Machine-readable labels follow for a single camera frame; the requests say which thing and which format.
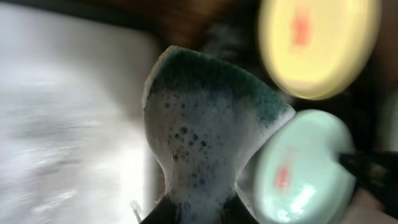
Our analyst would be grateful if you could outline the light green plate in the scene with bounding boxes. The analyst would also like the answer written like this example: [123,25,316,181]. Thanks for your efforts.
[252,110,356,224]

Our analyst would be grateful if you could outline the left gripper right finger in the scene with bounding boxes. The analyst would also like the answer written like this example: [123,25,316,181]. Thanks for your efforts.
[222,194,259,224]

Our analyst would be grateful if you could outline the yellow plate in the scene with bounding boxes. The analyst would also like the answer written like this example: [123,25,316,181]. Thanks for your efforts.
[257,0,382,100]

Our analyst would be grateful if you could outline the round black tray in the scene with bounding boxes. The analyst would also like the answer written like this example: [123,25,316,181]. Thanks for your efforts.
[198,23,382,151]

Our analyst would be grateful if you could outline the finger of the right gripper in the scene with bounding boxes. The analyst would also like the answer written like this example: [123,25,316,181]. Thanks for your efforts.
[338,152,397,218]

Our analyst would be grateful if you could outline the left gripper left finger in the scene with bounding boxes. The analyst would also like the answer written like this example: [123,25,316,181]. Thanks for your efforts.
[140,195,180,224]

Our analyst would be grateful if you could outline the green sponge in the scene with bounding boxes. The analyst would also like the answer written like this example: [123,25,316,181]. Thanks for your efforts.
[142,46,295,224]

